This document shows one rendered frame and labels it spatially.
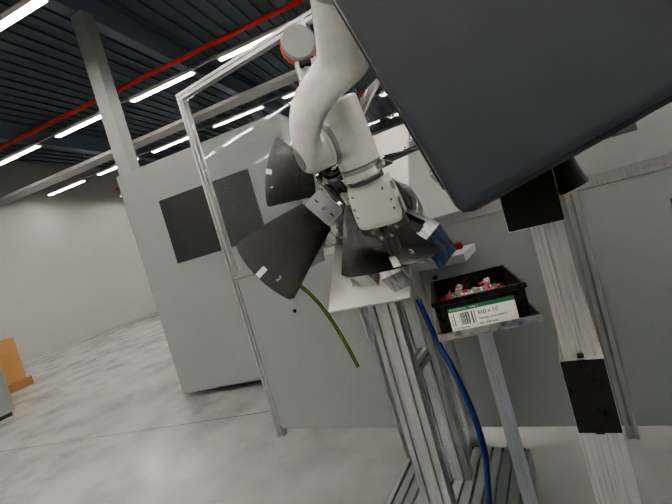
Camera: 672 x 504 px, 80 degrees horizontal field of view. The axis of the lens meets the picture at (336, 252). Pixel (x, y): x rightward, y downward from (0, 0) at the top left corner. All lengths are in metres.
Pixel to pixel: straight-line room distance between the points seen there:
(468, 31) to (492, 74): 0.02
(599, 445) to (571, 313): 0.14
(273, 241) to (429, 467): 0.84
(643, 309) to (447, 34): 1.67
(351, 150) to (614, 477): 0.60
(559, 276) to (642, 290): 1.32
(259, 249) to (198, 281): 2.49
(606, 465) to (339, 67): 0.62
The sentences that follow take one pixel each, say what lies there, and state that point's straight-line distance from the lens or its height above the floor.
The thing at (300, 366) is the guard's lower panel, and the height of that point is 0.41.
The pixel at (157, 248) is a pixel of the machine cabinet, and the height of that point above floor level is 1.35.
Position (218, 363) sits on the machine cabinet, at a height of 0.26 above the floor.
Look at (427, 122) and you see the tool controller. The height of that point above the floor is 1.09.
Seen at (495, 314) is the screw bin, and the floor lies 0.83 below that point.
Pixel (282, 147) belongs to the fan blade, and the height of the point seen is 1.36.
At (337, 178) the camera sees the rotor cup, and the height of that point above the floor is 1.18.
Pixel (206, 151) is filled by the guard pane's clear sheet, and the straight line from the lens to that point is 2.42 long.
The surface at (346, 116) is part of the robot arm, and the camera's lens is 0.77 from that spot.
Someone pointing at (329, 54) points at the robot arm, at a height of 1.32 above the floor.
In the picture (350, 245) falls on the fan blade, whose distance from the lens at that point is 0.89.
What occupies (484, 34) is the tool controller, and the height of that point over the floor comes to 1.11.
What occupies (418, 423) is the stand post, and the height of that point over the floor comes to 0.43.
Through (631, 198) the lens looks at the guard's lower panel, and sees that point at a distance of 1.73.
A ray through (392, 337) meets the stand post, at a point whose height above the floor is 0.70.
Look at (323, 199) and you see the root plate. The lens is 1.10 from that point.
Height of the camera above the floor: 1.05
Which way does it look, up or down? 3 degrees down
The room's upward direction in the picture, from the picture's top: 16 degrees counter-clockwise
